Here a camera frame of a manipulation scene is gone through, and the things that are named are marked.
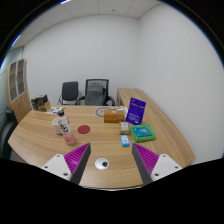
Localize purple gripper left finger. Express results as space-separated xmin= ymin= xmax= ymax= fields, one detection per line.
xmin=42 ymin=143 xmax=91 ymax=184

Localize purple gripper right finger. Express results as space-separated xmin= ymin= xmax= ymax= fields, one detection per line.
xmin=132 ymin=143 xmax=182 ymax=185

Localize green tray with teal box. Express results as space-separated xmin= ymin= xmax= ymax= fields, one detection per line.
xmin=130 ymin=124 xmax=156 ymax=142

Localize red round coaster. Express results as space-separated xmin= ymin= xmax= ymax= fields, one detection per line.
xmin=78 ymin=125 xmax=90 ymax=134

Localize small blue box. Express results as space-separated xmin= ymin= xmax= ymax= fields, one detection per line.
xmin=120 ymin=135 xmax=130 ymax=147

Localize clear bottle with pink liquid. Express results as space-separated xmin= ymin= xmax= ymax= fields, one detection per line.
xmin=58 ymin=110 xmax=75 ymax=145

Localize white paper cup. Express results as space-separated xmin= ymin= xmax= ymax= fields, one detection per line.
xmin=52 ymin=118 xmax=63 ymax=135

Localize small brown white box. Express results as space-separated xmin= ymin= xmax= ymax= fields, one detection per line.
xmin=120 ymin=122 xmax=130 ymax=135

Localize green white leaflet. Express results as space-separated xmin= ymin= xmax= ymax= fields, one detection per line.
xmin=46 ymin=107 xmax=64 ymax=114

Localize purple standing booklet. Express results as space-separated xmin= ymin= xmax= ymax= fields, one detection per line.
xmin=126 ymin=98 xmax=146 ymax=125

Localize wooden tissue box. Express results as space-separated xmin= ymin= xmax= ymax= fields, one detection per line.
xmin=104 ymin=110 xmax=125 ymax=123

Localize dark boxes on desk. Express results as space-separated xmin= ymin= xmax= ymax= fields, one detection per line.
xmin=31 ymin=94 xmax=51 ymax=112

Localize black office chair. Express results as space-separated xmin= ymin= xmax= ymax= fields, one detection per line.
xmin=58 ymin=81 xmax=79 ymax=105

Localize dark chair at left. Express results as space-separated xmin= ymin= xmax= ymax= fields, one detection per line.
xmin=0 ymin=109 xmax=18 ymax=159

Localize grey mesh office chair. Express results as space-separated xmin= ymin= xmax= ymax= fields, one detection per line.
xmin=77 ymin=79 xmax=115 ymax=106

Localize wooden glass-door cabinet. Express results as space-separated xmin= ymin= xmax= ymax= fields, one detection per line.
xmin=6 ymin=59 xmax=31 ymax=123

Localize silver desk cable grommet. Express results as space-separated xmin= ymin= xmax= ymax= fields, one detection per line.
xmin=95 ymin=158 xmax=109 ymax=170

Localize coiled grey cable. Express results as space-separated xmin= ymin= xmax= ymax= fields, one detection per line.
xmin=94 ymin=106 xmax=113 ymax=118

